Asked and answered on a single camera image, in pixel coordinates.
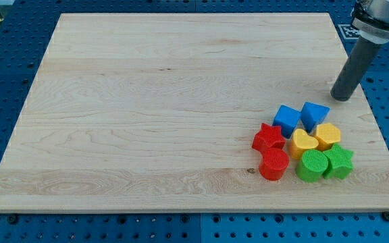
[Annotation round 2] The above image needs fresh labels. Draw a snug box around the yellow hexagon block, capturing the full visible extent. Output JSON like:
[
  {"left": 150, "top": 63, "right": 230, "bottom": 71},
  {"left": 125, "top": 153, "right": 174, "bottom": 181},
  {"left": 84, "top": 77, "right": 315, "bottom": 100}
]
[{"left": 313, "top": 123, "right": 341, "bottom": 151}]

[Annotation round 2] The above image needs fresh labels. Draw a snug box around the white fiducial marker tag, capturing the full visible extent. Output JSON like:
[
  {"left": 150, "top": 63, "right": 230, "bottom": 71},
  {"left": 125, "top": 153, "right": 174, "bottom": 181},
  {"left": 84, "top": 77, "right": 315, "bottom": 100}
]
[{"left": 338, "top": 24, "right": 360, "bottom": 40}]

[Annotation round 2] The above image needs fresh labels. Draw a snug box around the red star block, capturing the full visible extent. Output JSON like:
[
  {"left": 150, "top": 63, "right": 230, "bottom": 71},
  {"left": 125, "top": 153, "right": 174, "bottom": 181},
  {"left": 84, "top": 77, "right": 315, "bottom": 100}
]
[{"left": 252, "top": 123, "right": 286, "bottom": 153}]

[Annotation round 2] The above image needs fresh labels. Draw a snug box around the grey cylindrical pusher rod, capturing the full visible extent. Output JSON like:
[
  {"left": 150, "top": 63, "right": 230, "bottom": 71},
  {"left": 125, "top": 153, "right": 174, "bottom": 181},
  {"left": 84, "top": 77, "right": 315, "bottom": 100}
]
[{"left": 330, "top": 37, "right": 382, "bottom": 101}]

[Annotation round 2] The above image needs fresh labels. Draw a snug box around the blue triangle block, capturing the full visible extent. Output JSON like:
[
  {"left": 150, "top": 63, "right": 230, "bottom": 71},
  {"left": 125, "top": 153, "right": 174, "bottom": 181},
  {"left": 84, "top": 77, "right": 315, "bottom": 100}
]
[{"left": 301, "top": 102, "right": 330, "bottom": 133}]

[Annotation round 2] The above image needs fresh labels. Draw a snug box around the red cylinder block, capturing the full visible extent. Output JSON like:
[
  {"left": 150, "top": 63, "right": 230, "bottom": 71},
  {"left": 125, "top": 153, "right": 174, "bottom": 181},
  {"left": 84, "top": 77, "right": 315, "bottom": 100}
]
[{"left": 259, "top": 148, "right": 289, "bottom": 181}]

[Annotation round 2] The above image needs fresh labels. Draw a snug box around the yellow heart block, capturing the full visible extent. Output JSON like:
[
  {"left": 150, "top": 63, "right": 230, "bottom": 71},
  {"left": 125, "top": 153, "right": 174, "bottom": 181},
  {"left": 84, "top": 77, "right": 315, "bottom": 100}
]
[{"left": 288, "top": 128, "right": 319, "bottom": 160}]

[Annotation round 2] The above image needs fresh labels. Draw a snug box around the wooden board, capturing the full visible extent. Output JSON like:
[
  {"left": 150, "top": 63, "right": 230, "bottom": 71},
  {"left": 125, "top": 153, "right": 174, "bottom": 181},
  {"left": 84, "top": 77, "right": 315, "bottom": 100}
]
[{"left": 0, "top": 13, "right": 389, "bottom": 213}]

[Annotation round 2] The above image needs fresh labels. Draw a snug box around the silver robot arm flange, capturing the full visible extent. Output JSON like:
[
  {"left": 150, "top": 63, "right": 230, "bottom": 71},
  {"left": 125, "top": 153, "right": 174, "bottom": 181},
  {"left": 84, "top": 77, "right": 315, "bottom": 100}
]
[{"left": 351, "top": 0, "right": 389, "bottom": 45}]

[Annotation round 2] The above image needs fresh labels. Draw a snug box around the green star block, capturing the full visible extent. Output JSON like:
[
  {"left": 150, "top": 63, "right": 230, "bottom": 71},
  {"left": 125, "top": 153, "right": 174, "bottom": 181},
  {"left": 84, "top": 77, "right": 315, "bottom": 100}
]
[{"left": 322, "top": 143, "right": 354, "bottom": 180}]

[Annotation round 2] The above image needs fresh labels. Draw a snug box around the green cylinder block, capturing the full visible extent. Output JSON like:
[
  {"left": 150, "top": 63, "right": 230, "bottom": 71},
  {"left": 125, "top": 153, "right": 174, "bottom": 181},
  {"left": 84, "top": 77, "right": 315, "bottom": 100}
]
[{"left": 296, "top": 149, "right": 329, "bottom": 183}]

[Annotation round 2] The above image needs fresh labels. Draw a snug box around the blue cube block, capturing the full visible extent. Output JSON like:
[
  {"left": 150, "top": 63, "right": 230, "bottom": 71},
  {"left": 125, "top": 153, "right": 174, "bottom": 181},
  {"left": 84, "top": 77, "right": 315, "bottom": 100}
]
[{"left": 272, "top": 105, "right": 301, "bottom": 138}]

